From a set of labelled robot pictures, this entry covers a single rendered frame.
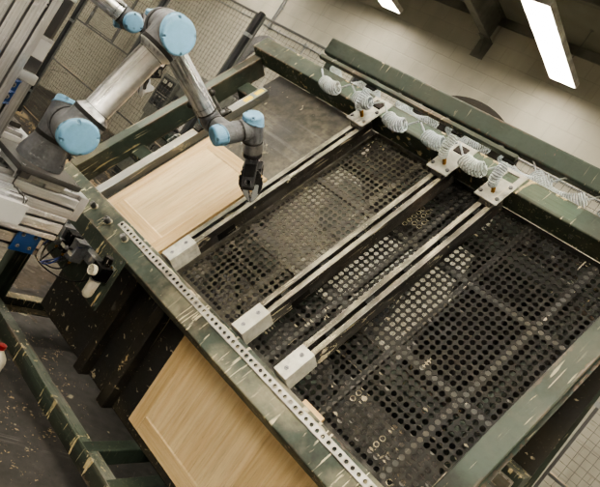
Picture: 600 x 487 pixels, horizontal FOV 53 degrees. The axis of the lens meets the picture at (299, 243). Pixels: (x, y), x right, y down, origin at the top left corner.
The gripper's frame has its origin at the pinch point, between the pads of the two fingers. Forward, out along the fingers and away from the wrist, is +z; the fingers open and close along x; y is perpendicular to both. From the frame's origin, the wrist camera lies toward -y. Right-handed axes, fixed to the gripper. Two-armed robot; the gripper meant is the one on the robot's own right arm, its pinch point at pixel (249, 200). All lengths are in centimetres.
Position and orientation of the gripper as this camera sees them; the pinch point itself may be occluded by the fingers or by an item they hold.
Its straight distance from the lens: 232.9
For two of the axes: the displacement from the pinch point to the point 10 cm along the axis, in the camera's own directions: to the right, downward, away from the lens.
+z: -0.7, 7.7, 6.3
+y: 1.3, -6.2, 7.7
